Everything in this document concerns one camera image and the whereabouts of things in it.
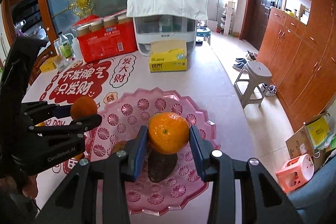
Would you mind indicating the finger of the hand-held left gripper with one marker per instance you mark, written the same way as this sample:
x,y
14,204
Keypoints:
x,y
44,108
78,125

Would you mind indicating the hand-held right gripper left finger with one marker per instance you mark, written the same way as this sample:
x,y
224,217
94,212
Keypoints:
x,y
139,153

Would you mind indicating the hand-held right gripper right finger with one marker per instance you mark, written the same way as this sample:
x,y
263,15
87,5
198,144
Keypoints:
x,y
197,153

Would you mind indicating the orange tangerine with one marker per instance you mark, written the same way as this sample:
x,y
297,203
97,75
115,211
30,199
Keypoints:
x,y
168,133
84,107

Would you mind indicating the dark avocado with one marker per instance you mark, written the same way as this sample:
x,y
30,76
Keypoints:
x,y
161,166

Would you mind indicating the pink plastic fruit bowl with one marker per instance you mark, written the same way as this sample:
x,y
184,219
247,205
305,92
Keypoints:
x,y
157,106

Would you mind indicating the person's left hand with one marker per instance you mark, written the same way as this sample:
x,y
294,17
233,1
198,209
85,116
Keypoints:
x,y
27,188

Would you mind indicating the flat yellow box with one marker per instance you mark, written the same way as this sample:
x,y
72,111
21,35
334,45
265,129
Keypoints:
x,y
48,64

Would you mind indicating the clear drinking glass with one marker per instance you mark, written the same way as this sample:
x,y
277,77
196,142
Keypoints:
x,y
61,62

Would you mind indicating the glass bottle with green label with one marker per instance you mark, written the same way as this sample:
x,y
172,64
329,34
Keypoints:
x,y
64,48

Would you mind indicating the white squeeze wash bottle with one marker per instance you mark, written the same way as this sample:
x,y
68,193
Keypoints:
x,y
76,49

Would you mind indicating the beige bottle with white cap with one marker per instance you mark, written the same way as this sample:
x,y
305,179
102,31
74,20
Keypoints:
x,y
96,25
123,18
84,29
110,21

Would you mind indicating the red pack of bottles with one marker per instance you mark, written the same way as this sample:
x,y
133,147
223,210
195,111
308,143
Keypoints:
x,y
107,41

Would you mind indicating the grey plastic stool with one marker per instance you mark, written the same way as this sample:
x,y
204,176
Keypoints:
x,y
252,74

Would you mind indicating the blue slipper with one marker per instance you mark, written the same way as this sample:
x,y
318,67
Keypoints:
x,y
237,65
241,59

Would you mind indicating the grey white sneakers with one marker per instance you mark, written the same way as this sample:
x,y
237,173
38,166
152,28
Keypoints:
x,y
270,90

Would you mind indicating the yellow tissue box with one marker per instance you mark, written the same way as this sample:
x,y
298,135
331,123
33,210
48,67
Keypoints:
x,y
169,58

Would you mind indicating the pink plastic stool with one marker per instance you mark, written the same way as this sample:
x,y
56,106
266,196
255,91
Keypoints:
x,y
295,172

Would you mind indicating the cardboard box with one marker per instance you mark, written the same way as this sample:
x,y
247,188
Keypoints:
x,y
299,142

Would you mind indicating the dark sneakers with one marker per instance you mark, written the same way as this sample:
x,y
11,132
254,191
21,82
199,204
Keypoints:
x,y
251,56

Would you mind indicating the blue round stool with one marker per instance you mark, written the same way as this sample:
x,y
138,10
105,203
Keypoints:
x,y
203,33

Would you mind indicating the person's blue trouser leg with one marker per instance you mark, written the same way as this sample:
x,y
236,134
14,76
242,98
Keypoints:
x,y
315,187

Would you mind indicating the white countertop storage dispenser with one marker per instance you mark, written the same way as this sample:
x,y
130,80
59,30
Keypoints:
x,y
165,32

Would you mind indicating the yellow green bag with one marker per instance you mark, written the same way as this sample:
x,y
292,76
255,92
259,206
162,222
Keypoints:
x,y
319,132

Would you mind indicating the white shoe rack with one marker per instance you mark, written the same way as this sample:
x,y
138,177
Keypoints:
x,y
229,15

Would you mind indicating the white cloth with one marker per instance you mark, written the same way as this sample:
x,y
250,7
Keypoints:
x,y
168,2

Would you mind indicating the dark brown entry door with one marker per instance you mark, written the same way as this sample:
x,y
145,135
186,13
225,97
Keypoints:
x,y
262,8

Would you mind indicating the wooden wall cabinet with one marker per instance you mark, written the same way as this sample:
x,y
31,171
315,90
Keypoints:
x,y
302,50

